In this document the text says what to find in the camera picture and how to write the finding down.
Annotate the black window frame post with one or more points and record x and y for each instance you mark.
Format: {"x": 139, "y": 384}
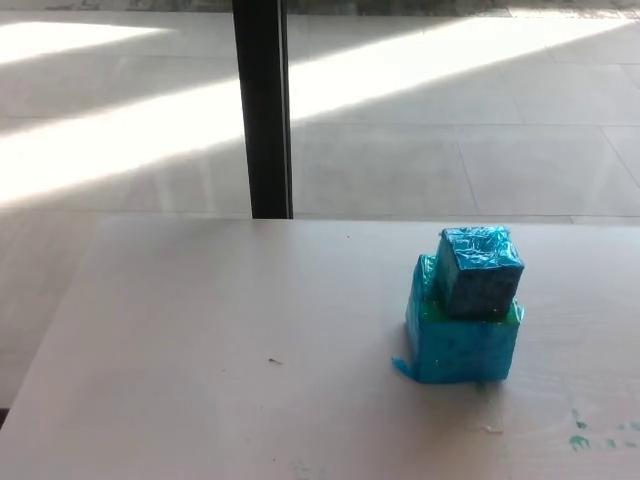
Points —
{"x": 262, "y": 110}

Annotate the big blue foil cube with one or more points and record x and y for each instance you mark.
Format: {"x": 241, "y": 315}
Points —
{"x": 465, "y": 350}

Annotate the small blue foil cube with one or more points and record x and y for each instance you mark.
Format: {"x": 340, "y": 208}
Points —
{"x": 480, "y": 280}

